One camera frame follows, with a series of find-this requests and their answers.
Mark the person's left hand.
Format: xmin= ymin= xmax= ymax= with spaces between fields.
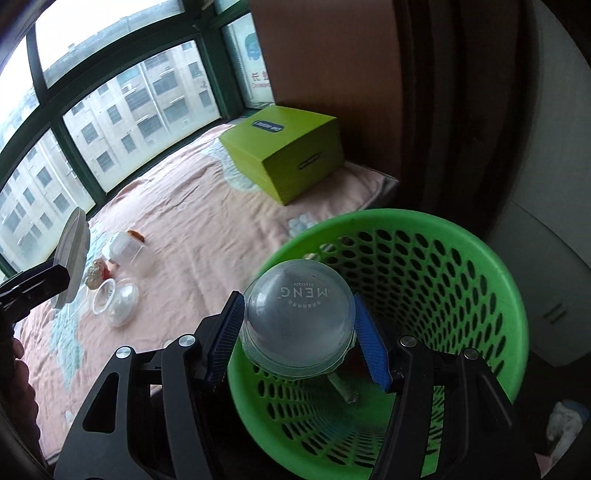
xmin=0 ymin=325 xmax=44 ymax=467

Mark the white cabinet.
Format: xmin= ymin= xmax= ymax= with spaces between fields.
xmin=485 ymin=0 xmax=591 ymax=370

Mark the clear jar with orange lid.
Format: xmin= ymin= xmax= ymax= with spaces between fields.
xmin=107 ymin=229 xmax=155 ymax=278

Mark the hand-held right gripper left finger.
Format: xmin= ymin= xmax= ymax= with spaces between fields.
xmin=54 ymin=291 xmax=245 ymax=480

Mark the wrapper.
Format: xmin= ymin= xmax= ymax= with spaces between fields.
xmin=86 ymin=259 xmax=114 ymax=291

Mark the green perforated plastic basket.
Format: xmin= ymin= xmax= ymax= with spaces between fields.
xmin=227 ymin=209 xmax=529 ymax=480

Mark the window poster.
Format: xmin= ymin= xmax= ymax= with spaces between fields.
xmin=235 ymin=18 xmax=274 ymax=104

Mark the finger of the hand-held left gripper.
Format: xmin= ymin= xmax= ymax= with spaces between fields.
xmin=0 ymin=263 xmax=71 ymax=309

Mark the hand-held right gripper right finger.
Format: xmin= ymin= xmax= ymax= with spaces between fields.
xmin=353 ymin=292 xmax=541 ymax=480

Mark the crumpled printed cloth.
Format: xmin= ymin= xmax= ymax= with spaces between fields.
xmin=545 ymin=399 xmax=591 ymax=455

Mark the brown wooden wardrobe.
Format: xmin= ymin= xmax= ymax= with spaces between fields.
xmin=249 ymin=0 xmax=509 ymax=222

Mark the green window frame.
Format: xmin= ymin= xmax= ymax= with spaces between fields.
xmin=0 ymin=0 xmax=278 ymax=282

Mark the small paper roll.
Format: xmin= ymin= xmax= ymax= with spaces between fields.
xmin=327 ymin=373 xmax=360 ymax=406

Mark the apartment building outside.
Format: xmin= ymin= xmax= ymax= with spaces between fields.
xmin=0 ymin=39 xmax=218 ymax=273

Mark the clear plastic dome cup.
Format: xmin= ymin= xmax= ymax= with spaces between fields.
xmin=240 ymin=258 xmax=358 ymax=380

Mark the pink printed bed sheet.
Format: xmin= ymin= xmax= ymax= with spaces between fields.
xmin=14 ymin=122 xmax=400 ymax=467

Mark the green cardboard box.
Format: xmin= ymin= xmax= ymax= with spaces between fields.
xmin=219 ymin=105 xmax=346 ymax=206

